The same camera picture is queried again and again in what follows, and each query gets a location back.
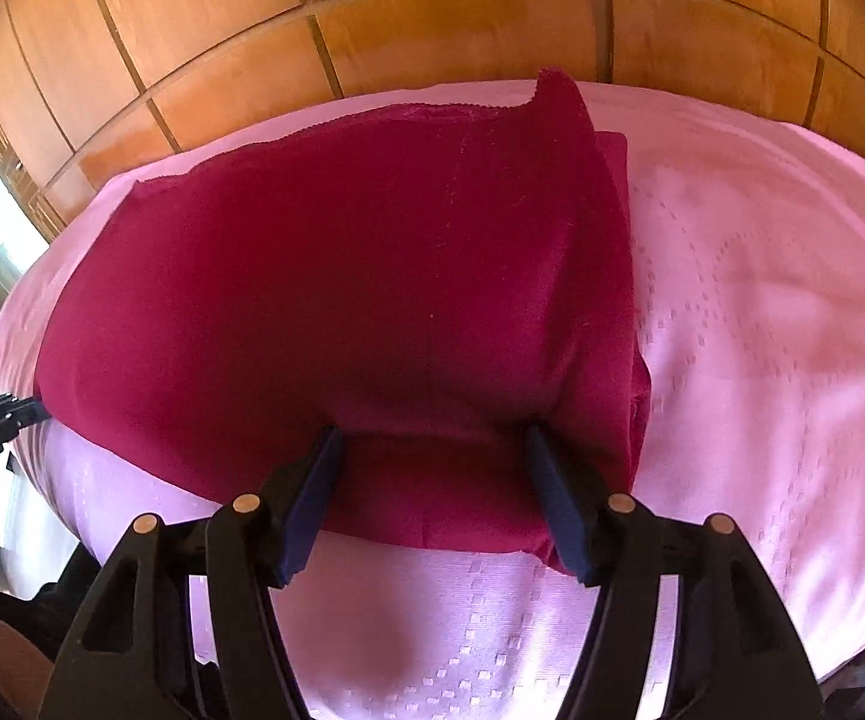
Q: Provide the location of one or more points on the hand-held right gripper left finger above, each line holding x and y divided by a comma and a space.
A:
312, 495

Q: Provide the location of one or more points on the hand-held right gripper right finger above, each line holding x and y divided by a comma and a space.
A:
556, 499

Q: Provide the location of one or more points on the maroon embroidered sweater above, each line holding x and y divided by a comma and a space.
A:
372, 292

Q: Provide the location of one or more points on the dark cloth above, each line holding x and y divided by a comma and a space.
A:
19, 615

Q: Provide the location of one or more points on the pink patterned bedspread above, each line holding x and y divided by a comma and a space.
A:
762, 360

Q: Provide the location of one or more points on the wooden panelled wardrobe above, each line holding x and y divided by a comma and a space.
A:
402, 22

